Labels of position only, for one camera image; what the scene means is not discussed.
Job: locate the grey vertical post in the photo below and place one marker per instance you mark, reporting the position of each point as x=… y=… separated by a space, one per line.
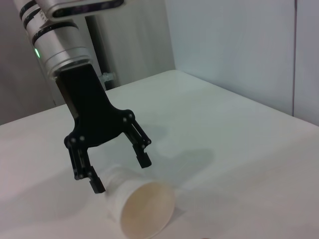
x=102 y=44

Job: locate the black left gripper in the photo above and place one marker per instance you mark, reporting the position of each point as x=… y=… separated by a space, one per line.
x=91 y=117

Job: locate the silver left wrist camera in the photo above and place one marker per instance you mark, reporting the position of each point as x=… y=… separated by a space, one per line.
x=82 y=7

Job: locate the white paper cup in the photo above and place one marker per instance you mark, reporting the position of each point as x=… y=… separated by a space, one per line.
x=147 y=211

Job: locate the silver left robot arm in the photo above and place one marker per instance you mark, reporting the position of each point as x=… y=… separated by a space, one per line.
x=57 y=42

